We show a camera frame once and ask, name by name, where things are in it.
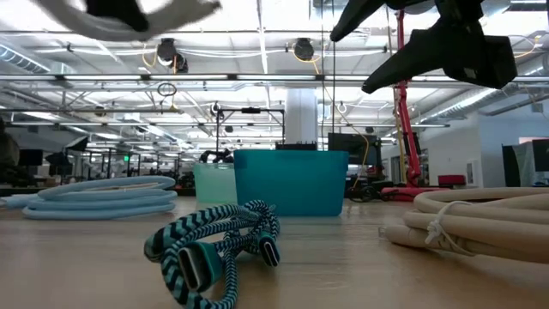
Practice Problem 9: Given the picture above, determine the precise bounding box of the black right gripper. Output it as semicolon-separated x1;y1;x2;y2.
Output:
329;0;488;94

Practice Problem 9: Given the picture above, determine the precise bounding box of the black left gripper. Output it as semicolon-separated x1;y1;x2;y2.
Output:
33;0;223;43

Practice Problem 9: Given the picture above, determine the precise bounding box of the dark teal plastic bin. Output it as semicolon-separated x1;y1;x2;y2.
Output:
233;149;350;217

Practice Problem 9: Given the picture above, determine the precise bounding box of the beige cable coil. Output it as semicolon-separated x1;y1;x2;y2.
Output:
378;186;549;265

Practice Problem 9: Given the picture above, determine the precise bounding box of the teal black braided USB cable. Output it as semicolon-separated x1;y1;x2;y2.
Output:
143;199;282;309

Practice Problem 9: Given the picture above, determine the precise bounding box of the white building column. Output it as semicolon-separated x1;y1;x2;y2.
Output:
284;88;319;147

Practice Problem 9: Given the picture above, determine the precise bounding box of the black background monitor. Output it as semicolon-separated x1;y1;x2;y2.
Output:
328;132;379;167

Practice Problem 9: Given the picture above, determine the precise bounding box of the black studio light hood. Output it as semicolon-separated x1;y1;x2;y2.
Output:
63;135;90;152

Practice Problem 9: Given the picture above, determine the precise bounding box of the black flat device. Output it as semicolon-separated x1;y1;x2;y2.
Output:
274;142;319;152

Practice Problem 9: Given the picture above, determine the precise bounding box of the red box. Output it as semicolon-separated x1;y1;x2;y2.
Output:
437;173;467;187

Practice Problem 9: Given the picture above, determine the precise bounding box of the dark background monitor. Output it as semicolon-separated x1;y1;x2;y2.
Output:
16;148;45;167

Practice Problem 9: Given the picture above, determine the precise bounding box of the light green plastic tray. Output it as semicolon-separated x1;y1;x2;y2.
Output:
192;162;238;205

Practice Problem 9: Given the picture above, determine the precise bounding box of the black computer monitor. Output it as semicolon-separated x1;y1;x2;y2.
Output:
531;138;549;173

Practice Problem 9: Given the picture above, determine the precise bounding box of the black ceiling cable reel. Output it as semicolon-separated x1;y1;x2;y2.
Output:
155;37;190;74
293;37;316;62

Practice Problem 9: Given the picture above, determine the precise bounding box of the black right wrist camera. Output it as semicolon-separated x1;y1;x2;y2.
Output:
480;35;519;90

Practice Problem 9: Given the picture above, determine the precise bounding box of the black background rig frame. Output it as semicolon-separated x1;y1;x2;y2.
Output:
215;106;287;152

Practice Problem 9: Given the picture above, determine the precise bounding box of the white wall poster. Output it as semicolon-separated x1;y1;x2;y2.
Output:
465;159;478;186

